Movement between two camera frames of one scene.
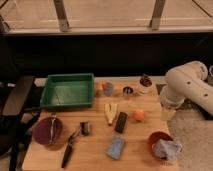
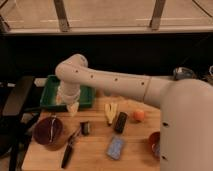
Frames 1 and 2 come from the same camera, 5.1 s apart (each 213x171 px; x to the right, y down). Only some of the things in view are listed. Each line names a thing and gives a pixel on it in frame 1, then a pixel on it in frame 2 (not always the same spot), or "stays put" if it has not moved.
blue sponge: [114, 149] stays put
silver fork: [52, 117] stays put
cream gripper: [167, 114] → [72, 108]
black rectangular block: [121, 121] stays put
